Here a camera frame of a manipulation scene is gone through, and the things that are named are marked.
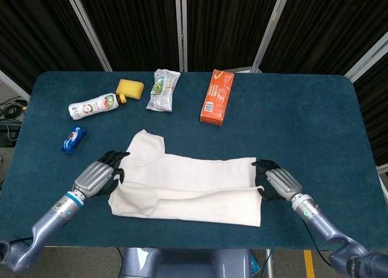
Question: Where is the grey floor box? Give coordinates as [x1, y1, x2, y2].
[0, 122, 21, 147]

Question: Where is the yellow sponge block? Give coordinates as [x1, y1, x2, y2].
[116, 78, 145, 100]

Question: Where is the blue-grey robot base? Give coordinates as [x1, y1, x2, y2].
[121, 247, 253, 278]

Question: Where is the black floor cable bundle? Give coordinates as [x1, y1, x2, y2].
[0, 99, 28, 120]

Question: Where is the teal table cover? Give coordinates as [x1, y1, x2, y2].
[0, 71, 388, 251]

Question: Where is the white drink bottle yellow cap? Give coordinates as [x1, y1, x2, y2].
[68, 93, 127, 121]

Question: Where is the white screen frame post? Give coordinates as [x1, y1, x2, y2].
[174, 0, 189, 72]
[344, 32, 388, 84]
[252, 0, 292, 73]
[62, 0, 113, 72]
[0, 69, 31, 102]

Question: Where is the blue snack packet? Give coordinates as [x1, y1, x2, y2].
[60, 125, 87, 154]

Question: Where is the silver snack packet green print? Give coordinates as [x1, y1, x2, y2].
[145, 68, 181, 113]

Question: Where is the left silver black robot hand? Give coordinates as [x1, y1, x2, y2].
[72, 150, 131, 199]

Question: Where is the orange cardboard box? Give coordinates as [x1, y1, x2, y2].
[199, 68, 235, 127]

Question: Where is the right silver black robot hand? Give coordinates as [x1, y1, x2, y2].
[250, 159, 304, 202]

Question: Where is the dark pleated curtain panel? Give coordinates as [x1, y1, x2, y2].
[260, 0, 388, 76]
[186, 0, 283, 72]
[0, 0, 105, 94]
[353, 56, 388, 167]
[74, 0, 182, 72]

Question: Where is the metal table leg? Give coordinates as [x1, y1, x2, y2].
[265, 249, 273, 278]

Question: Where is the white t-shirt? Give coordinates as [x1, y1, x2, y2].
[108, 128, 262, 228]

